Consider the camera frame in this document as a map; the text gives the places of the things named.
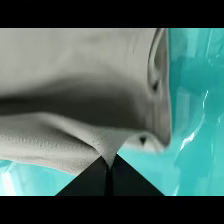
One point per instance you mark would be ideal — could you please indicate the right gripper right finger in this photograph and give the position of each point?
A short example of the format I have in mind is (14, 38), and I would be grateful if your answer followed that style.
(130, 181)

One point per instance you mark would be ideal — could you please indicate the brown T-shirt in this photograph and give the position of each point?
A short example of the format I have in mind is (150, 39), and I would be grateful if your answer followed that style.
(76, 83)

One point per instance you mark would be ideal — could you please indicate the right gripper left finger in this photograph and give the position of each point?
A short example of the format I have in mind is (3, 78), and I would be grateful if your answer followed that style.
(90, 181)

